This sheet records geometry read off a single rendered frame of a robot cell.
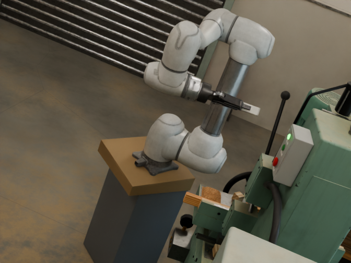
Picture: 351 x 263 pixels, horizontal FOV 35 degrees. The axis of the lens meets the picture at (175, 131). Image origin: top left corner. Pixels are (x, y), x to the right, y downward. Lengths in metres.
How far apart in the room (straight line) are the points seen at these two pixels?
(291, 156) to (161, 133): 1.08
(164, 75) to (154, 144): 0.73
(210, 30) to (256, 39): 0.21
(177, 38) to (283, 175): 0.59
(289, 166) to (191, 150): 1.00
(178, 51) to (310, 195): 0.66
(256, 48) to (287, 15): 2.59
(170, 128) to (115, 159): 0.32
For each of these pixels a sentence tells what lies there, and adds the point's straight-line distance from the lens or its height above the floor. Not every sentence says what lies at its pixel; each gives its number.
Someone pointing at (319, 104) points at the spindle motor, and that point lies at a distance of 1.96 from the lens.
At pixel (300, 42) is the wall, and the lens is 5.10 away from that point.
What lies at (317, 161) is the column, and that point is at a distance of 1.67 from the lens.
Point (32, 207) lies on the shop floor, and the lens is 3.38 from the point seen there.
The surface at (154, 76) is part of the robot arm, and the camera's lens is 2.03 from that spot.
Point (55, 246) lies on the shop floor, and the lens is 3.18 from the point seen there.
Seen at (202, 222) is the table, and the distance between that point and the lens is 2.22.
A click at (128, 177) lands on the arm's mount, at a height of 0.66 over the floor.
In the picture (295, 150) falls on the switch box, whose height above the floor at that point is 1.44.
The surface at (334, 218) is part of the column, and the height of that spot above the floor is 1.29.
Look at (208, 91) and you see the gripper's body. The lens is 2.05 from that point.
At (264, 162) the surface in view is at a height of 1.30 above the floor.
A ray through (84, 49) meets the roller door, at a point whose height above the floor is 0.05.
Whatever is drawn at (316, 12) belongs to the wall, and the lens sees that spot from 5.04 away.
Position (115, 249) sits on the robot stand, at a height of 0.22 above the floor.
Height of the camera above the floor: 2.12
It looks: 27 degrees down
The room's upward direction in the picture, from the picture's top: 22 degrees clockwise
